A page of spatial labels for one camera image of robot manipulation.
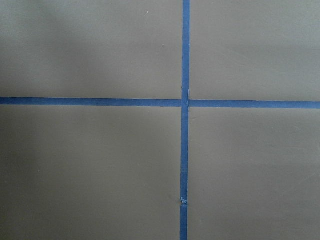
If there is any blue tape strip long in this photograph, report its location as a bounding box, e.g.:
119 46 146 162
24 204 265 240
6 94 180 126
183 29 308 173
179 0 191 240

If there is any blue tape strip near cross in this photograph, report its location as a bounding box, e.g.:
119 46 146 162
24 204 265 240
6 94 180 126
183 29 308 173
0 97 320 110

